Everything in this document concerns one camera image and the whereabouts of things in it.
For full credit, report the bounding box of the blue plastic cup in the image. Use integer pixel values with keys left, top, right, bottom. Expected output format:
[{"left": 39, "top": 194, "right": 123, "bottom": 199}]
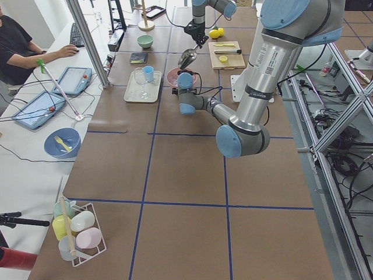
[{"left": 143, "top": 65, "right": 154, "bottom": 82}]

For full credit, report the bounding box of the black keyboard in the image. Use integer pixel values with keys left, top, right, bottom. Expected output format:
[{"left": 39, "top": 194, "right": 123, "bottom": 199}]
[{"left": 69, "top": 23, "right": 85, "bottom": 48}]

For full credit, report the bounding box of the metal ice scoop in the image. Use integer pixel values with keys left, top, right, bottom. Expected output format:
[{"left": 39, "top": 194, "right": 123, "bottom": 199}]
[{"left": 178, "top": 44, "right": 203, "bottom": 70}]

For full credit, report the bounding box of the white plastic cup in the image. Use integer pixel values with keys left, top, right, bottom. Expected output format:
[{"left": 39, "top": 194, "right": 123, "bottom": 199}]
[{"left": 71, "top": 211, "right": 95, "bottom": 232}]

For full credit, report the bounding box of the clear grey plastic cup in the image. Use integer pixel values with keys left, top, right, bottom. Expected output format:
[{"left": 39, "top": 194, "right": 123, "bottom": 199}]
[{"left": 58, "top": 236, "right": 78, "bottom": 261}]

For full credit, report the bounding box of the green handled metal stick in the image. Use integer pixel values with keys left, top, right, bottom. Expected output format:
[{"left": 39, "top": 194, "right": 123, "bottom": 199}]
[{"left": 37, "top": 58, "right": 84, "bottom": 121}]

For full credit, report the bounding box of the far blue teach pendant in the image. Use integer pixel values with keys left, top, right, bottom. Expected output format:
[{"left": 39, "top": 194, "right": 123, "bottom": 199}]
[{"left": 57, "top": 66, "right": 93, "bottom": 96}]

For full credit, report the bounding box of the wooden stand with pole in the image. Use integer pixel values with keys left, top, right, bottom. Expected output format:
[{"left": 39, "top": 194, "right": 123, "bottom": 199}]
[{"left": 138, "top": 0, "right": 155, "bottom": 32}]

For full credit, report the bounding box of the wooden cutting board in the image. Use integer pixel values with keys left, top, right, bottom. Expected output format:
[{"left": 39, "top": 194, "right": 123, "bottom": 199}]
[{"left": 209, "top": 41, "right": 246, "bottom": 70}]

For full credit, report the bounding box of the near blue teach pendant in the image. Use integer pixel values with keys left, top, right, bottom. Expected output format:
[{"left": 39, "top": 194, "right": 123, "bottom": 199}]
[{"left": 12, "top": 91, "right": 66, "bottom": 130}]

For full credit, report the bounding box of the steel cylinder rod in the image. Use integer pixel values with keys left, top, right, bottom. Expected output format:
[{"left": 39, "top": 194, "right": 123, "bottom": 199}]
[{"left": 214, "top": 49, "right": 242, "bottom": 55}]

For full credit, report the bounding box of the pink plastic cup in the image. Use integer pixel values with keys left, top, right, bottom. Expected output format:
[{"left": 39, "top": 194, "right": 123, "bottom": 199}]
[{"left": 76, "top": 227, "right": 102, "bottom": 249}]

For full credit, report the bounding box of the yellow plastic fork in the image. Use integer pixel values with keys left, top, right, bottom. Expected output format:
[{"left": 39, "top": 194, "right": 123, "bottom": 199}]
[{"left": 54, "top": 135, "right": 71, "bottom": 152}]

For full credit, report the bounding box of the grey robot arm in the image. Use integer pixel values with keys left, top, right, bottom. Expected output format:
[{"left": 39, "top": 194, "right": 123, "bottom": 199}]
[
  {"left": 177, "top": 0, "right": 345, "bottom": 158},
  {"left": 184, "top": 0, "right": 237, "bottom": 48}
]

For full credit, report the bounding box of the yellow plastic cup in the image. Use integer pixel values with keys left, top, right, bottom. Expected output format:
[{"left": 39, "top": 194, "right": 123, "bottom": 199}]
[{"left": 52, "top": 215, "right": 67, "bottom": 241}]

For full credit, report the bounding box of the aluminium frame post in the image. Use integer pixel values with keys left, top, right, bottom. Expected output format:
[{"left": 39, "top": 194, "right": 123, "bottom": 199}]
[{"left": 66, "top": 0, "right": 110, "bottom": 89}]

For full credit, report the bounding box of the black tray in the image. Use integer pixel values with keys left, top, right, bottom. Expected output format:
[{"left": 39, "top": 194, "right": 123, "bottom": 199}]
[{"left": 145, "top": 5, "right": 166, "bottom": 20}]

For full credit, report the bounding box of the pink bowl of ice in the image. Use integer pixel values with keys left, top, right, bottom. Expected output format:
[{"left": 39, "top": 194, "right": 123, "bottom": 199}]
[{"left": 167, "top": 68, "right": 198, "bottom": 88}]

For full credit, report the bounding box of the clear wine glass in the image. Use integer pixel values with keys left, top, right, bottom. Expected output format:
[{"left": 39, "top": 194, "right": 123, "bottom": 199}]
[{"left": 134, "top": 68, "right": 148, "bottom": 99}]

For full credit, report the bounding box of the blue bowl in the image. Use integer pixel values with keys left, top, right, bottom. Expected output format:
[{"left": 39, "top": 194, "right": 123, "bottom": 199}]
[{"left": 44, "top": 127, "right": 81, "bottom": 159}]

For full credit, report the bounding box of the red cylinder object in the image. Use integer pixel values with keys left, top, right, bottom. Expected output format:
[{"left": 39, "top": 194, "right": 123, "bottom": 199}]
[{"left": 0, "top": 247, "right": 38, "bottom": 271}]

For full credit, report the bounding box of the white wire cup rack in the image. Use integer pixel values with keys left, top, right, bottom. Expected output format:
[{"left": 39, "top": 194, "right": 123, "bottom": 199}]
[{"left": 58, "top": 200, "right": 107, "bottom": 267}]

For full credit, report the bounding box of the green ceramic bowl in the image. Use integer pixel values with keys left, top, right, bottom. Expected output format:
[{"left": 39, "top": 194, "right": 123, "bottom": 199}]
[{"left": 137, "top": 34, "right": 154, "bottom": 49}]

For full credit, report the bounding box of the black tripod handle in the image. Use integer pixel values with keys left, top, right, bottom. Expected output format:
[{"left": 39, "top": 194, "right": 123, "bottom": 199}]
[{"left": 1, "top": 212, "right": 50, "bottom": 229}]

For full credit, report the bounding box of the yellow plastic knife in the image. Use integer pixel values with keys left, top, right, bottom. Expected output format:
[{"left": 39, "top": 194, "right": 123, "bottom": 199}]
[{"left": 213, "top": 43, "right": 235, "bottom": 47}]

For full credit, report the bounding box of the blue teach pendant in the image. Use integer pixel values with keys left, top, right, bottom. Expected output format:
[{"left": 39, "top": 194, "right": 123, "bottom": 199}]
[
  {"left": 57, "top": 66, "right": 93, "bottom": 96},
  {"left": 12, "top": 91, "right": 66, "bottom": 130}
]

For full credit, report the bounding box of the yellow lemon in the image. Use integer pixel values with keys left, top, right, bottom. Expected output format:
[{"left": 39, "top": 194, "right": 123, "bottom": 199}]
[
  {"left": 218, "top": 27, "right": 225, "bottom": 37},
  {"left": 209, "top": 29, "right": 220, "bottom": 39}
]

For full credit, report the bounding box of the wooden rack handle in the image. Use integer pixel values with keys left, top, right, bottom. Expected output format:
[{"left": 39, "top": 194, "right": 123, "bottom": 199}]
[{"left": 59, "top": 196, "right": 76, "bottom": 253}]

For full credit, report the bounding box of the lemon half slice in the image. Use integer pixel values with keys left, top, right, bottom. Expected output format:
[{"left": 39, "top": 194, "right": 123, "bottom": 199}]
[{"left": 219, "top": 55, "right": 228, "bottom": 63}]

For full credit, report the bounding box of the person in black shirt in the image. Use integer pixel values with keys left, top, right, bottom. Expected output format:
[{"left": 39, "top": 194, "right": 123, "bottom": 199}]
[{"left": 1, "top": 13, "right": 79, "bottom": 86}]

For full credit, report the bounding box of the green plastic cup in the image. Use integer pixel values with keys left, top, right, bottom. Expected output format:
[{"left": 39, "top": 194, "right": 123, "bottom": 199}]
[{"left": 53, "top": 198, "right": 76, "bottom": 219}]

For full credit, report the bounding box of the cream serving tray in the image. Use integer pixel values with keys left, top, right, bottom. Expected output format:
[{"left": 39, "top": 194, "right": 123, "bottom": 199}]
[{"left": 124, "top": 68, "right": 163, "bottom": 103}]

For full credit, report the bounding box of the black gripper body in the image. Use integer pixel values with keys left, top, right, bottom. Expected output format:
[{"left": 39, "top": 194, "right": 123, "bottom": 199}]
[{"left": 184, "top": 19, "right": 206, "bottom": 44}]

